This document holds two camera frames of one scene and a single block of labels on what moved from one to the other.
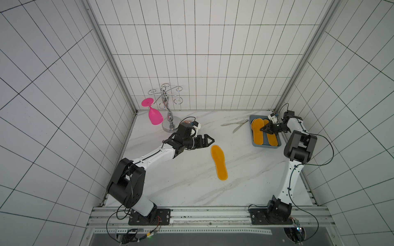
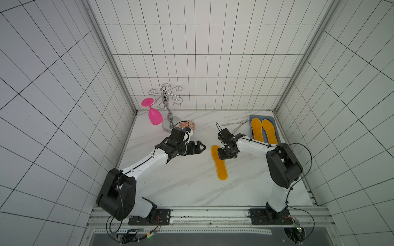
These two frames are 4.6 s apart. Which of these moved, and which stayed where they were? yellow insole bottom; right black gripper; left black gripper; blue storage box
Moved: right black gripper; left black gripper
Stayed: blue storage box; yellow insole bottom
